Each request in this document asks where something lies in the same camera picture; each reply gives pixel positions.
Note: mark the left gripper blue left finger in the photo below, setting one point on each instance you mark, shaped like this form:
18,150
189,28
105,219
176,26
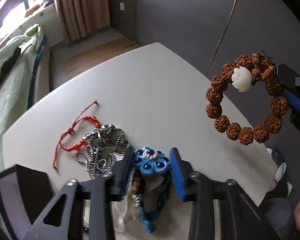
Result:
109,187

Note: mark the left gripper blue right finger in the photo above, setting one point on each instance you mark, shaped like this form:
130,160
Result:
192,186

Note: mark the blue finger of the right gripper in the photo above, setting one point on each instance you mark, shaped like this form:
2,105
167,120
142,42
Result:
292,100
288,77

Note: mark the white cloth pouch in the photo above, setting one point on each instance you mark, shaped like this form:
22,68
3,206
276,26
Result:
151,172

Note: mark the white low table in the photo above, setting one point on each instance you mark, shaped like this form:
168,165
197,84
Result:
158,99

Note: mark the person's grey trouser knee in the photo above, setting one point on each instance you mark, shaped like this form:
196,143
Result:
276,205

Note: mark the light green duvet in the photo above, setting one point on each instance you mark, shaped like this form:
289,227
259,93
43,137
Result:
33,34

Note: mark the flattened cardboard sheet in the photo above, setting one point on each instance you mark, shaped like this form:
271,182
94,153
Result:
98,55

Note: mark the bed with green sheet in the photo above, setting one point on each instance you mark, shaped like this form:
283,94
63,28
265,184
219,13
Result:
17,91

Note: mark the black garment on bed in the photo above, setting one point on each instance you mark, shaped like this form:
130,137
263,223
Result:
8,64

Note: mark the pink right curtain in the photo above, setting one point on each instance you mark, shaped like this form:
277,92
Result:
78,18

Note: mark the wall power outlet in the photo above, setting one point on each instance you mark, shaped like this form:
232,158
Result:
122,6

